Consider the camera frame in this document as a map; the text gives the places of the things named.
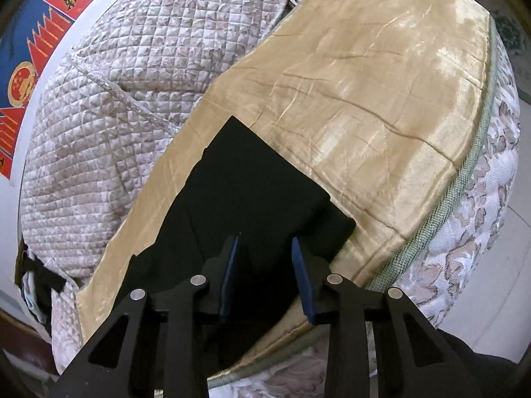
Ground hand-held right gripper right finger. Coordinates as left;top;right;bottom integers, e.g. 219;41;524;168
291;237;487;398

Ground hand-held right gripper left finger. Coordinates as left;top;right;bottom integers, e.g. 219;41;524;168
50;235;242;398

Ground black pants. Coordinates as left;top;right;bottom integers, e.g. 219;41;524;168
110;115;357;365

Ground floral mattress with green piping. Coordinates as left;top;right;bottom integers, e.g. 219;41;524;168
207;12;524;398

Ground black cloth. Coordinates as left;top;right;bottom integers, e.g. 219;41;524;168
16;248;68;296

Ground gold satin bed sheet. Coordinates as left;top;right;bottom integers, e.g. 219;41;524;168
77;0;498;376

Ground light blue cloth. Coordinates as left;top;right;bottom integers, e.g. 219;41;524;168
23;271;52;323

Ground person's dark clothing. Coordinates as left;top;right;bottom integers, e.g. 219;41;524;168
437;329;521;398

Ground quilted floral comforter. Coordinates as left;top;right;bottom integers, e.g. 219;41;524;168
19;0;457;349

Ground dark wooden bed frame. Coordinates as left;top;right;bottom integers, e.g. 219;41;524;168
0;294;61;386

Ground red and blue wall poster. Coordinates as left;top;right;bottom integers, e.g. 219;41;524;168
0;0;97;180

